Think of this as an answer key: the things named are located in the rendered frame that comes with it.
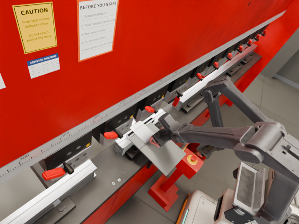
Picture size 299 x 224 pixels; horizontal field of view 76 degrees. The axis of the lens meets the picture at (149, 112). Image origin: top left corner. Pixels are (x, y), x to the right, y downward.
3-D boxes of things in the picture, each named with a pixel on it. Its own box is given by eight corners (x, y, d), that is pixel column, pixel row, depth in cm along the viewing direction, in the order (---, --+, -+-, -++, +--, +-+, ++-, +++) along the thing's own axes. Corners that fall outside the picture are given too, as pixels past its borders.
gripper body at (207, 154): (200, 142, 134) (207, 138, 128) (210, 154, 133) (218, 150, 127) (195, 148, 130) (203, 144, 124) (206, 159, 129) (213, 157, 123)
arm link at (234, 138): (265, 169, 43) (290, 137, 46) (252, 150, 42) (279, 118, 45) (175, 145, 83) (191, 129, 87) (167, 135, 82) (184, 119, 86)
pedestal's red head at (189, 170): (189, 179, 131) (200, 168, 118) (171, 163, 136) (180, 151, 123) (202, 161, 144) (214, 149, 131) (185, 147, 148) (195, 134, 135)
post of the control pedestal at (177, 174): (165, 192, 177) (188, 167, 137) (160, 187, 178) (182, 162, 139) (168, 188, 180) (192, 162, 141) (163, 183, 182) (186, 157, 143)
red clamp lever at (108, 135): (110, 137, 61) (124, 135, 70) (102, 128, 62) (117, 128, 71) (107, 141, 61) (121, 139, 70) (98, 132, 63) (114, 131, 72)
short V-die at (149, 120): (129, 139, 103) (130, 137, 101) (126, 136, 104) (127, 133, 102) (153, 122, 115) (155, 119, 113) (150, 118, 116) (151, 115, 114)
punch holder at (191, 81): (186, 89, 110) (199, 66, 98) (175, 81, 113) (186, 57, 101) (199, 80, 119) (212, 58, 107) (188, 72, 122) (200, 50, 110)
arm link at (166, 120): (179, 143, 79) (193, 130, 82) (163, 122, 77) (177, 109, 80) (167, 142, 90) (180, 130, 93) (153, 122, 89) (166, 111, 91)
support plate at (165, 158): (165, 176, 93) (166, 175, 92) (128, 139, 101) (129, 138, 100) (185, 154, 104) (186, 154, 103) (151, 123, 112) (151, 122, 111)
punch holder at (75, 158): (52, 183, 61) (44, 160, 49) (38, 164, 64) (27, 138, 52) (91, 156, 71) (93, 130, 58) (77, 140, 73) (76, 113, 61)
